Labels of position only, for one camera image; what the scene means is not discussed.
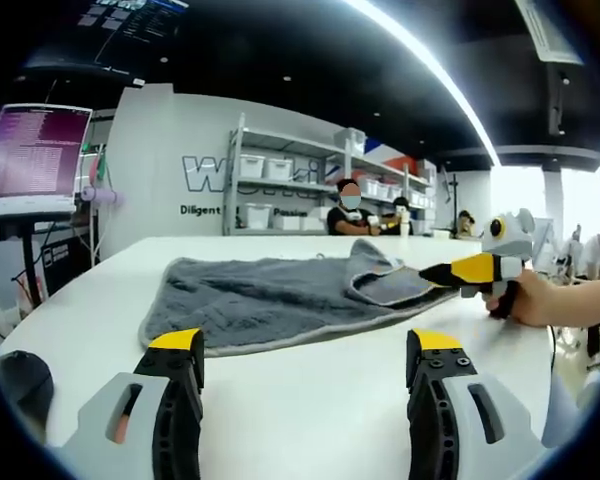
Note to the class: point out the white table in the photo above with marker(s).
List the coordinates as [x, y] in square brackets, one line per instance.
[330, 400]

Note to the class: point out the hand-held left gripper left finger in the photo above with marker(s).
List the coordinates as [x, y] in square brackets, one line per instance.
[175, 430]

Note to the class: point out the black monitor stand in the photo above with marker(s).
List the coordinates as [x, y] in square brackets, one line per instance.
[31, 265]

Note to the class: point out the black cabinet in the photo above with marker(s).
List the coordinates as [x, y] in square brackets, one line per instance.
[65, 260]

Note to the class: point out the computer monitor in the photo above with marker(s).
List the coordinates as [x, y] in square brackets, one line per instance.
[30, 150]

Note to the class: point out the grey towel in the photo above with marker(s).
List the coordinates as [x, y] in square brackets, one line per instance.
[255, 300]

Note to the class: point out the group of white storage boxes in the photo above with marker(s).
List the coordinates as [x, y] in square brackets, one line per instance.
[252, 166]

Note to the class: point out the ceiling air conditioner unit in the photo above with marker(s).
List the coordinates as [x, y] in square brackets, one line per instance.
[550, 30]

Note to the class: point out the person's right hand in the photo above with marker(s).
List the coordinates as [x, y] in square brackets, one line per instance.
[530, 300]

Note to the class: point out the black tripod stand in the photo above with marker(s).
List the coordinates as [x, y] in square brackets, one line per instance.
[457, 200]

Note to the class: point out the dark rounded object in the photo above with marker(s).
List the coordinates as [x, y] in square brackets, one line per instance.
[27, 385]

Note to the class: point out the grey metal shelving rack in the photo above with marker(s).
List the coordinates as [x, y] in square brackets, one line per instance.
[232, 190]

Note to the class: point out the purple rolled mat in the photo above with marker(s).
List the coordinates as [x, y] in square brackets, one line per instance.
[102, 196]

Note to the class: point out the hanging dark display screen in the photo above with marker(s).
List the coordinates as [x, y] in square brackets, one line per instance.
[135, 25]

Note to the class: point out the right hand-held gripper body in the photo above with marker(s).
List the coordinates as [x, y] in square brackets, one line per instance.
[515, 240]

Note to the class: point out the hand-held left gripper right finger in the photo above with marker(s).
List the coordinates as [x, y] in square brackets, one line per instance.
[432, 430]

